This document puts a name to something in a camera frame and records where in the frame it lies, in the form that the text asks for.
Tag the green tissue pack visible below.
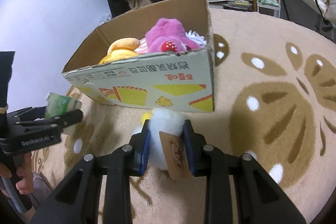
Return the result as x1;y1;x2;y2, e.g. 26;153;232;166
44;92;81;119

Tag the white fluffy bee plush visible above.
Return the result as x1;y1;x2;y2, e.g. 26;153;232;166
141;109;186;173

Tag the yellow plush toy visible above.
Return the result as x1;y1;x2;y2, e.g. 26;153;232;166
99;38;140;65

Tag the pink strawberry bear plush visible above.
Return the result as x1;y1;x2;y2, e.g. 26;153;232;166
145;18;201;53

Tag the pink swirl roll plush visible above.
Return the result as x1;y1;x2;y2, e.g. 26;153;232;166
134;38;148;54

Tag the white-haired blindfolded doll plush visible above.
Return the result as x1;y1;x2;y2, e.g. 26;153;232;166
186;30;207;47

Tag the person's left hand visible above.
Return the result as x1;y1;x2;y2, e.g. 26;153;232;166
1;152;34;199

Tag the brown paper hang tag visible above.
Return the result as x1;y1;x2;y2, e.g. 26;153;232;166
159;131;192;181

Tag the open cardboard box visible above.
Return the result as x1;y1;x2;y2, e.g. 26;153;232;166
62;0;214;113

